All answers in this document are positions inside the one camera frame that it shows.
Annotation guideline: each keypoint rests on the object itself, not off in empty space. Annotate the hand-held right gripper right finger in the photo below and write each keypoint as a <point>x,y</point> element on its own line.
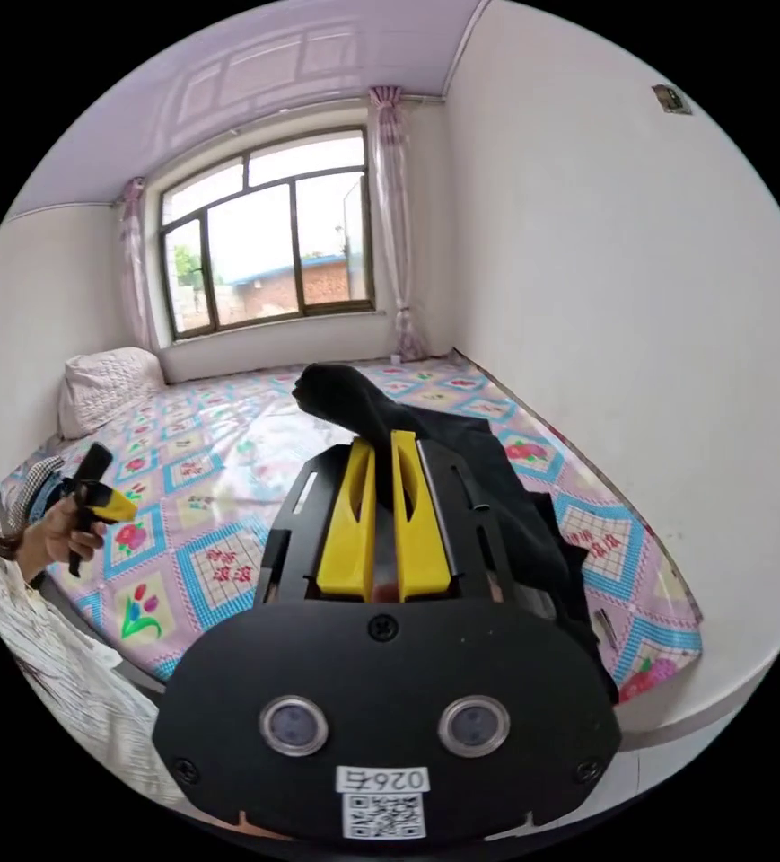
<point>422,532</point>

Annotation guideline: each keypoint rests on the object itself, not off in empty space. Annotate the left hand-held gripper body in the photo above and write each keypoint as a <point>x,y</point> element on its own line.
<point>82,512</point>

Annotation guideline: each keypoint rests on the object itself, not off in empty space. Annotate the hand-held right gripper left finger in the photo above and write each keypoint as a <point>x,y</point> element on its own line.
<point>346,532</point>

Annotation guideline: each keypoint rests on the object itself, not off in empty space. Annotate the black jeans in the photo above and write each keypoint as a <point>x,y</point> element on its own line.
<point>497,485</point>

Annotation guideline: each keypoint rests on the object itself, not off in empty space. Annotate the person's left hand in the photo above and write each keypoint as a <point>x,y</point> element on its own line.
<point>53,539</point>

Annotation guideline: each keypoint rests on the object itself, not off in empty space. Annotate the pile of clothes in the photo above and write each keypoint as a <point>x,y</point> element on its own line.
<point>46,485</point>

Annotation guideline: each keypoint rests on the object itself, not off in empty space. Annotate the white quilted pillow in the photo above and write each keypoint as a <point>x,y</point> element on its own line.
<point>108,389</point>

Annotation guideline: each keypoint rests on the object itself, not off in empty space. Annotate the bed with flower-printed sheet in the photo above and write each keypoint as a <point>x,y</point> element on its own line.
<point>228,431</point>

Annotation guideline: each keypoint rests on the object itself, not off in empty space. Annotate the person's body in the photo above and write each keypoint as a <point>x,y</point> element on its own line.
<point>60,673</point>

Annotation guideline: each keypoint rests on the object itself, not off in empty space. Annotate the pink curtain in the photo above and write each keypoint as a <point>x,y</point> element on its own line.
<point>396,222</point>
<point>135,269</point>

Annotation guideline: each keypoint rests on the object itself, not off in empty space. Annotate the window with brown frame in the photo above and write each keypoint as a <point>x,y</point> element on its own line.
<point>268,236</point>

